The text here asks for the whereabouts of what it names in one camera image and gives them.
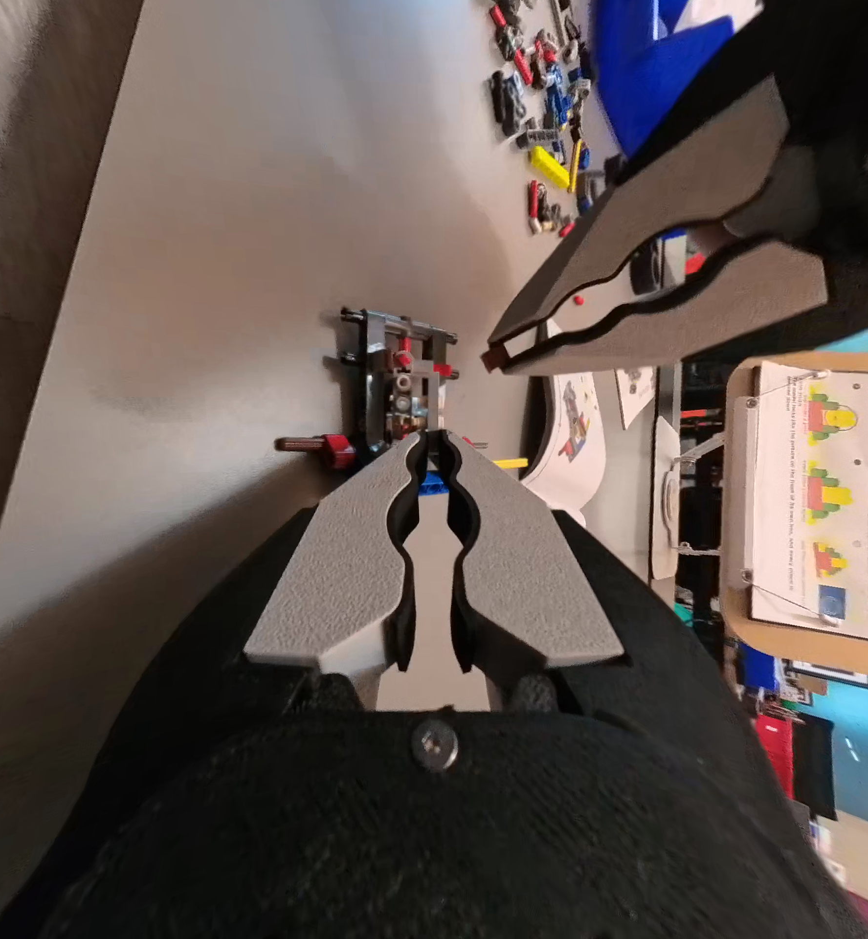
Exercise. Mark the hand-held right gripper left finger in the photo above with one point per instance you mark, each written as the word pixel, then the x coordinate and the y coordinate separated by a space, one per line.
pixel 331 572

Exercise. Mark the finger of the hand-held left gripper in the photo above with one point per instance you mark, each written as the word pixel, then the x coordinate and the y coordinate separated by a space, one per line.
pixel 661 205
pixel 661 326

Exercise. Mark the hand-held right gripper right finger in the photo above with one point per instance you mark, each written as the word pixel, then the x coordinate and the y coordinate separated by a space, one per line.
pixel 536 572

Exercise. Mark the small brown lego piece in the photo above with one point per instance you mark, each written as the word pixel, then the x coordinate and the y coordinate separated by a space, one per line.
pixel 492 361

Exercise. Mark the grey lego technic assembly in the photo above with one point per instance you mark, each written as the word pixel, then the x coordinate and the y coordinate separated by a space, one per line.
pixel 382 352

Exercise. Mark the black lego wheel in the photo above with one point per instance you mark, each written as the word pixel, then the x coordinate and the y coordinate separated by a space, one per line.
pixel 650 264

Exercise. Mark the open lego instruction booklet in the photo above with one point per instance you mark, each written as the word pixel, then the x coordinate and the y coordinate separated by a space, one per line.
pixel 573 469

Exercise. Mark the yellow lego axle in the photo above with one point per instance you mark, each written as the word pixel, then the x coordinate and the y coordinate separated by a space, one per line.
pixel 511 463

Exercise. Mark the pile of loose lego pieces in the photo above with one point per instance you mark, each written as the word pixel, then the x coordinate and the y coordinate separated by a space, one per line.
pixel 544 81

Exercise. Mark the small printed leaflet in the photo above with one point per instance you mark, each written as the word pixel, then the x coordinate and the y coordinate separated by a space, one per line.
pixel 635 392

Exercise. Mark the blue cloth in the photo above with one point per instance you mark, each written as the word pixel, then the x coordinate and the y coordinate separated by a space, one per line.
pixel 646 88

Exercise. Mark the tan wooden board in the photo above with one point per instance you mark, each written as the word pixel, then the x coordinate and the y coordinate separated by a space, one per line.
pixel 734 455

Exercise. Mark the red box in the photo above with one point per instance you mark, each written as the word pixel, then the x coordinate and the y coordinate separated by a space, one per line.
pixel 771 755

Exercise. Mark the white plastic bracket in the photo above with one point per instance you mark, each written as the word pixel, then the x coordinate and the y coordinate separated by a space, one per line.
pixel 665 506

